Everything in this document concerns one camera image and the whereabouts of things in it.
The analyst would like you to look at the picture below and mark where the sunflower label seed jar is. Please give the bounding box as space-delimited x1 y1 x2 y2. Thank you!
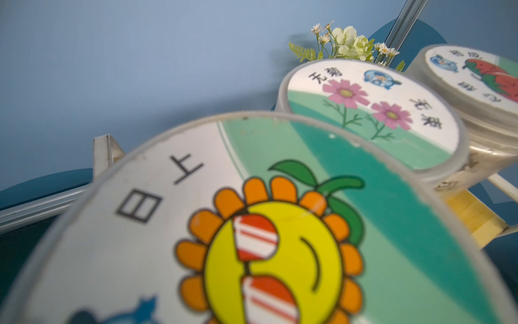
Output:
1 112 517 323

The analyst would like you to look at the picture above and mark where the pink flower label seed jar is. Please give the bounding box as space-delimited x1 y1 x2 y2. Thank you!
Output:
275 59 469 187

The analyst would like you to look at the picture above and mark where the strawberry label seed jar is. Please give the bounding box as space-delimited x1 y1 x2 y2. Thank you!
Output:
406 45 517 179

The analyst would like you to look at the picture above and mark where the yellow wooden two-tier shelf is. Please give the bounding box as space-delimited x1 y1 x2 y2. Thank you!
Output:
93 134 517 248

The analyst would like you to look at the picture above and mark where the pink pot with flowers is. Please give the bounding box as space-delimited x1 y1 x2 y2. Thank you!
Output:
288 22 400 67

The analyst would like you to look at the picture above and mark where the right aluminium frame post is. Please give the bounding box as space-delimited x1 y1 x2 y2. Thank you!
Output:
372 0 428 51

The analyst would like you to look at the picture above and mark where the aluminium back frame bar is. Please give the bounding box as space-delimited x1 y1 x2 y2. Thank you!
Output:
1 184 89 235

